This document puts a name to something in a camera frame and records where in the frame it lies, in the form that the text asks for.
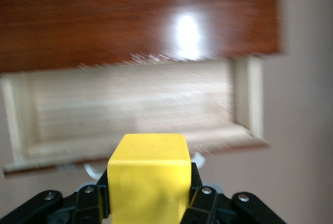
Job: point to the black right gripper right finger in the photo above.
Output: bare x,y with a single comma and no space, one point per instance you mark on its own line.
213,208

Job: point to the dark brown wooden cabinet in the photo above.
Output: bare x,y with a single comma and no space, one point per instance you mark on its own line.
104,18

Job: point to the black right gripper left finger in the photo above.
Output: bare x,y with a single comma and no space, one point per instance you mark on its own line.
86,205

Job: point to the yellow block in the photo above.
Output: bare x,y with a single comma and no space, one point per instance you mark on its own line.
149,177

